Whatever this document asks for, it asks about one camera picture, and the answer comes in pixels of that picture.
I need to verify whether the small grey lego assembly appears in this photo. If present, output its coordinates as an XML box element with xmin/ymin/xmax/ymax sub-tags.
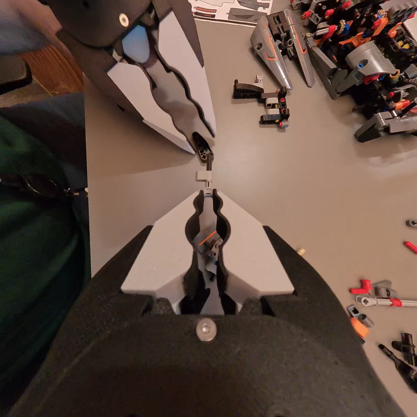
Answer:
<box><xmin>193</xmin><ymin>230</ymin><xmax>223</xmax><ymax>282</ymax></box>

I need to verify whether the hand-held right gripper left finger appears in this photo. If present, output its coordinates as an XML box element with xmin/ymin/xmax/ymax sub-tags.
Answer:
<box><xmin>121</xmin><ymin>190</ymin><xmax>209</xmax><ymax>315</ymax></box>

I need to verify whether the black shoulder strap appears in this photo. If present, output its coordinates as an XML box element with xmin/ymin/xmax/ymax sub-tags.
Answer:
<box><xmin>0</xmin><ymin>174</ymin><xmax>87</xmax><ymax>197</ymax></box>

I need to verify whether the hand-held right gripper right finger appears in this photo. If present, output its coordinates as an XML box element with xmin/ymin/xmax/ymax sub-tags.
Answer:
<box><xmin>212</xmin><ymin>190</ymin><xmax>295</xmax><ymax>315</ymax></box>

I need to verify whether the black curved lego panel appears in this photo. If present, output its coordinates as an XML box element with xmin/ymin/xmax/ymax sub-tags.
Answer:
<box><xmin>192</xmin><ymin>131</ymin><xmax>214</xmax><ymax>162</ymax></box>

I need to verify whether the black white lego sub-assembly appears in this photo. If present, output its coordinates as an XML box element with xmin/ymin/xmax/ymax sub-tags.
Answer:
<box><xmin>232</xmin><ymin>74</ymin><xmax>291</xmax><ymax>128</ymax></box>

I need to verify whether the white sticker sheet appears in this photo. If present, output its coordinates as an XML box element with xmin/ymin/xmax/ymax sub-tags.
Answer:
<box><xmin>190</xmin><ymin>0</ymin><xmax>273</xmax><ymax>26</ymax></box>

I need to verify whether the partly built lego car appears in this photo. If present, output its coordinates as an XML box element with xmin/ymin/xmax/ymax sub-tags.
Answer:
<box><xmin>290</xmin><ymin>0</ymin><xmax>417</xmax><ymax>143</ymax></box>

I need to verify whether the pile of loose lego pieces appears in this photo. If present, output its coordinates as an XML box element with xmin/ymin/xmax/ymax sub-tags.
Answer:
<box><xmin>346</xmin><ymin>278</ymin><xmax>417</xmax><ymax>393</ymax></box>

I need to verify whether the person's left forearm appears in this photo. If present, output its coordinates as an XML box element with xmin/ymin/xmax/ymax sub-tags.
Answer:
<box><xmin>0</xmin><ymin>0</ymin><xmax>62</xmax><ymax>57</ymax></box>

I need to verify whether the person's green shirt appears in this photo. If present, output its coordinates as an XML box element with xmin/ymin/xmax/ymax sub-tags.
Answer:
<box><xmin>0</xmin><ymin>114</ymin><xmax>92</xmax><ymax>408</ymax></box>

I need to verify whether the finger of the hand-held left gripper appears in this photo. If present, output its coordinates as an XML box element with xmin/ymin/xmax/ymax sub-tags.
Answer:
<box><xmin>107</xmin><ymin>62</ymin><xmax>197</xmax><ymax>154</ymax></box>
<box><xmin>151</xmin><ymin>9</ymin><xmax>216</xmax><ymax>138</ymax></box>

